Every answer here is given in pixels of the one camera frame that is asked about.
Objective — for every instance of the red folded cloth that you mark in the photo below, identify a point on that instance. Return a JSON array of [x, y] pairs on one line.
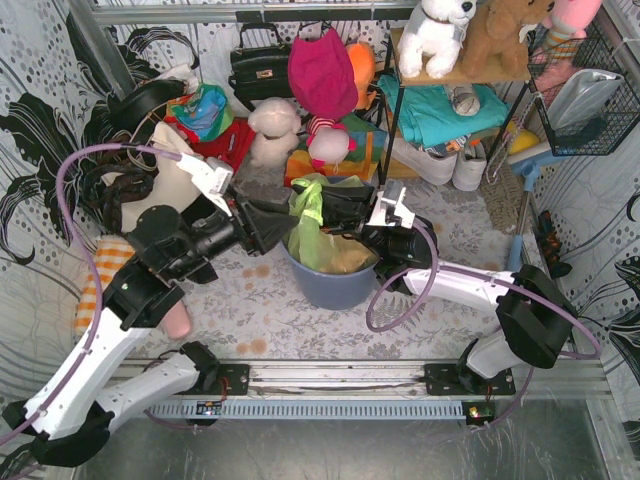
[[231, 146]]

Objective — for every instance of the orange checkered cloth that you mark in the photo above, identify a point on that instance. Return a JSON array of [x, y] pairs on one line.
[[112, 253]]

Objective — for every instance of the orange plush toy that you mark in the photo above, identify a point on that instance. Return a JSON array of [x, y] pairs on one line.
[[362, 59]]

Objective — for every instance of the wooden metal shelf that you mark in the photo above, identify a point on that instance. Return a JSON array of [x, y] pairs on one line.
[[390, 111]]

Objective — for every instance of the rainbow striped bag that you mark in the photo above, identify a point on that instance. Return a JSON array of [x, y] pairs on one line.
[[362, 162]]

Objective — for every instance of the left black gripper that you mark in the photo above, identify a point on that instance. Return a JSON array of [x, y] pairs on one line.
[[245, 226]]

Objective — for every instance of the white plush lamb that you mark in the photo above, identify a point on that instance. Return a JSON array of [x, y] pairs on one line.
[[276, 125]]

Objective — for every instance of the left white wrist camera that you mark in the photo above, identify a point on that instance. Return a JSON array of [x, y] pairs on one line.
[[211, 177]]

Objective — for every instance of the colourful printed bag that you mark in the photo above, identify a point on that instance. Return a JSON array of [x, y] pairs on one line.
[[202, 116]]

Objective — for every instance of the pink plush toy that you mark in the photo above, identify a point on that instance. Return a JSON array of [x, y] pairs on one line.
[[567, 21]]

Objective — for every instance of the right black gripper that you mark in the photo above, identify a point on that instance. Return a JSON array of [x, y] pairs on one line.
[[364, 208]]

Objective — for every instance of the magenta cloth bag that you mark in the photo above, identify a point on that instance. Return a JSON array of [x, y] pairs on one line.
[[321, 76]]

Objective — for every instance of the silver foil pouch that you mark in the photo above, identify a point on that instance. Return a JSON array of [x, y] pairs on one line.
[[582, 96]]

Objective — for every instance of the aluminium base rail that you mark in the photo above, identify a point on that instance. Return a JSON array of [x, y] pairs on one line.
[[342, 390]]

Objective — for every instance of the black wire basket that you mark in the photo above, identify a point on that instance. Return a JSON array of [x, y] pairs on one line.
[[551, 68]]

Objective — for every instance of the pink cylinder pillow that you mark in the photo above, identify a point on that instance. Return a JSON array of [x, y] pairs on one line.
[[177, 322]]

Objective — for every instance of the white plush dog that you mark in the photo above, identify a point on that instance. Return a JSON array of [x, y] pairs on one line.
[[433, 37]]

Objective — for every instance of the teal folded clothes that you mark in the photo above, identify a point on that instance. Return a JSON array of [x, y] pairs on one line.
[[426, 116]]

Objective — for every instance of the black leather handbag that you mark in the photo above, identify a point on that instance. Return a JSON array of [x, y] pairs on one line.
[[260, 73]]

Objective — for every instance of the blue trash bin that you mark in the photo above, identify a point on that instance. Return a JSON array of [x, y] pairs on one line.
[[331, 291]]

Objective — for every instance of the brown teddy bear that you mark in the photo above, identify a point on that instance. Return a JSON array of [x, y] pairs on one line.
[[498, 29]]

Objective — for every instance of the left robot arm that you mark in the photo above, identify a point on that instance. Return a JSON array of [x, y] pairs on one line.
[[73, 416]]

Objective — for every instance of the cream canvas tote bag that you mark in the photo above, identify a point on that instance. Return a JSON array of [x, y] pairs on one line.
[[129, 190]]

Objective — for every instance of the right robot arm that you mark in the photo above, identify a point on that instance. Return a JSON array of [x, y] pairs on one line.
[[535, 318]]

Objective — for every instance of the white sneaker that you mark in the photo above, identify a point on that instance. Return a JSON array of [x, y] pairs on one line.
[[470, 164]]

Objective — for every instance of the green trash bag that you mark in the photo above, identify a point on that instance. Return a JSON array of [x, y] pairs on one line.
[[312, 247]]

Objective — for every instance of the pink white plush doll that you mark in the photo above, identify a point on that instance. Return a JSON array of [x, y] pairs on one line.
[[329, 142]]

